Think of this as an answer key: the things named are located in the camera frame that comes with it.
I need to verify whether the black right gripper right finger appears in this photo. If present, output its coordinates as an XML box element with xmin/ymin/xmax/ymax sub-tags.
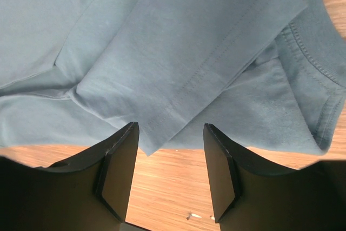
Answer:
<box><xmin>203</xmin><ymin>124</ymin><xmax>345</xmax><ymax>230</ymax></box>

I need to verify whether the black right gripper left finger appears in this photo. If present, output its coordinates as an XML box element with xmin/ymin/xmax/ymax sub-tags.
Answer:
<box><xmin>1</xmin><ymin>122</ymin><xmax>139</xmax><ymax>230</ymax></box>

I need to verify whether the blue t-shirt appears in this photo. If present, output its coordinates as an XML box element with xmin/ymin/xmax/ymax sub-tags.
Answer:
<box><xmin>1</xmin><ymin>0</ymin><xmax>345</xmax><ymax>155</ymax></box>

